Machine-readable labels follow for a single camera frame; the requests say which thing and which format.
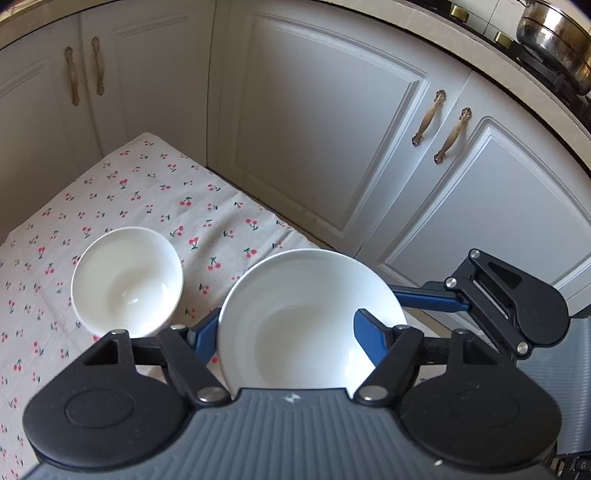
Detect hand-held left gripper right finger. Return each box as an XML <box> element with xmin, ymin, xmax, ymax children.
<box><xmin>353</xmin><ymin>308</ymin><xmax>514</xmax><ymax>408</ymax></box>

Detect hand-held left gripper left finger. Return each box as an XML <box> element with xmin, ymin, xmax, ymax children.
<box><xmin>81</xmin><ymin>308</ymin><xmax>232</xmax><ymax>408</ymax></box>

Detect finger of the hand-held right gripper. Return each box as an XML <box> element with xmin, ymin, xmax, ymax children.
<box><xmin>390</xmin><ymin>248</ymin><xmax>542</xmax><ymax>359</ymax></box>

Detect white bowl pink flower print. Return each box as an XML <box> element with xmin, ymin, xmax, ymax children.
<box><xmin>218</xmin><ymin>249</ymin><xmax>408</xmax><ymax>400</ymax></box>
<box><xmin>71</xmin><ymin>227</ymin><xmax>184</xmax><ymax>337</ymax></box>

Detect cherry print tablecloth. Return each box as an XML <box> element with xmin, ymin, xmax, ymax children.
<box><xmin>0</xmin><ymin>131</ymin><xmax>333</xmax><ymax>480</ymax></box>

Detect white kitchen cabinets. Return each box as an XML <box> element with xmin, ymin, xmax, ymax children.
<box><xmin>0</xmin><ymin>0</ymin><xmax>591</xmax><ymax>177</ymax></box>

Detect steel cooking pot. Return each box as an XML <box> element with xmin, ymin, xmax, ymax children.
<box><xmin>516</xmin><ymin>0</ymin><xmax>591</xmax><ymax>95</ymax></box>

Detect brass cabinet handle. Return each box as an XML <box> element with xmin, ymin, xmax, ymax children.
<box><xmin>91</xmin><ymin>37</ymin><xmax>105</xmax><ymax>92</ymax></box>
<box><xmin>412</xmin><ymin>90</ymin><xmax>447</xmax><ymax>147</ymax></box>
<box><xmin>434</xmin><ymin>107</ymin><xmax>472</xmax><ymax>163</ymax></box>
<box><xmin>64</xmin><ymin>46</ymin><xmax>81</xmax><ymax>106</ymax></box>

